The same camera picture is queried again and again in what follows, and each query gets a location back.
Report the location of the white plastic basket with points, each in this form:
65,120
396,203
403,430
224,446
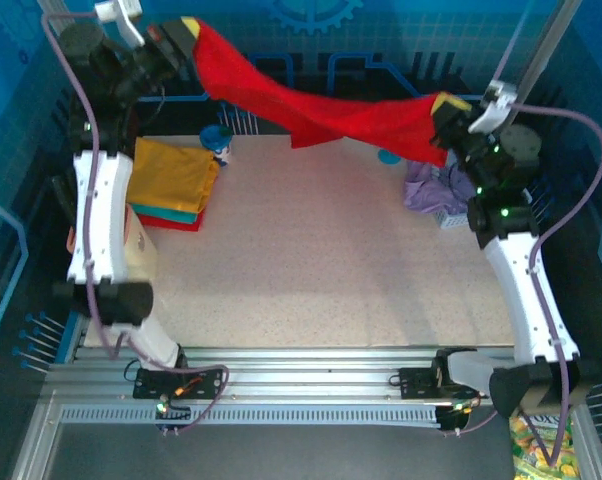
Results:
451,220

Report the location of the red t-shirt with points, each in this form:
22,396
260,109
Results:
306,110
191,227

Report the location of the blue and white cup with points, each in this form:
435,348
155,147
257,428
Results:
215,137

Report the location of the aluminium frame post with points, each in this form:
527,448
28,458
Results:
550,40

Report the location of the blue plastic goblet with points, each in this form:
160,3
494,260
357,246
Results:
387,159

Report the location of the aluminium rail frame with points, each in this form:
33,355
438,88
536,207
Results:
306,370

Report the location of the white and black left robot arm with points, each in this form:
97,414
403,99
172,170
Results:
98,215

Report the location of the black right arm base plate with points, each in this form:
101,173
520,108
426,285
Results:
416,382

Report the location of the teal folded t-shirt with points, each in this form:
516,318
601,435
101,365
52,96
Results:
166,214

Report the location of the purple t-shirt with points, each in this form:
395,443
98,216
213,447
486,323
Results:
431,192

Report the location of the yellow folded t-shirt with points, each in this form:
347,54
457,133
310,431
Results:
171,170

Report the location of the green candy bag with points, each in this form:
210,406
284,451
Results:
523,465

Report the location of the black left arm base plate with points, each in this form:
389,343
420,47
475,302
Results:
206,382

